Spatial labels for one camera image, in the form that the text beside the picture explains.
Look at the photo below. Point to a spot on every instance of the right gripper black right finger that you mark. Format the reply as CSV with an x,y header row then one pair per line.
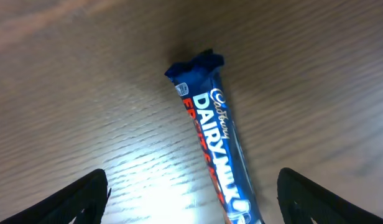
x,y
303,201

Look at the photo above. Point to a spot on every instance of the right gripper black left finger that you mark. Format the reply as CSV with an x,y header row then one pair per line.
x,y
83,201

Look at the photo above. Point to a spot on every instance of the purple Dairy Milk bar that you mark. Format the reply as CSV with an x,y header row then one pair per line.
x,y
198,83

